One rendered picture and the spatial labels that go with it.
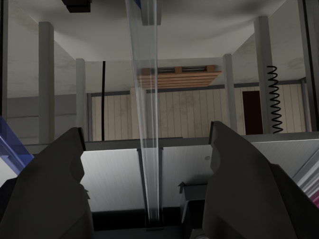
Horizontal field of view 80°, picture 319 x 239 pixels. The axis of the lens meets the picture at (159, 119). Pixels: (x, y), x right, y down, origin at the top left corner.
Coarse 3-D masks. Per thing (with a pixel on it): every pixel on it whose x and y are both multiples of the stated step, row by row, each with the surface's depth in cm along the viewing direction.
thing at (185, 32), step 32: (32, 0) 47; (96, 0) 48; (192, 0) 50; (224, 0) 50; (256, 0) 51; (64, 32) 62; (96, 32) 62; (128, 32) 63; (160, 32) 64; (192, 32) 65; (224, 32) 66
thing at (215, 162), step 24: (216, 120) 12; (216, 144) 10; (240, 144) 10; (216, 168) 10; (240, 168) 8; (264, 168) 8; (216, 192) 7; (240, 192) 7; (264, 192) 7; (216, 216) 6; (240, 216) 6; (264, 216) 6; (288, 216) 6
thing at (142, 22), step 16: (128, 0) 8; (144, 0) 8; (128, 16) 9; (144, 16) 9; (144, 32) 9; (144, 48) 10; (144, 64) 10; (144, 80) 11; (144, 96) 12; (144, 112) 13; (144, 128) 14; (144, 144) 15; (144, 160) 16; (144, 176) 18
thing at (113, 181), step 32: (0, 160) 17; (96, 160) 18; (128, 160) 18; (160, 160) 18; (192, 160) 19; (288, 160) 20; (96, 192) 22; (128, 192) 22; (160, 192) 22; (96, 224) 28; (128, 224) 29
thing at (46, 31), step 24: (48, 24) 55; (264, 24) 58; (48, 48) 55; (264, 48) 57; (48, 72) 54; (264, 72) 57; (48, 96) 54; (264, 96) 57; (48, 120) 53; (264, 120) 57
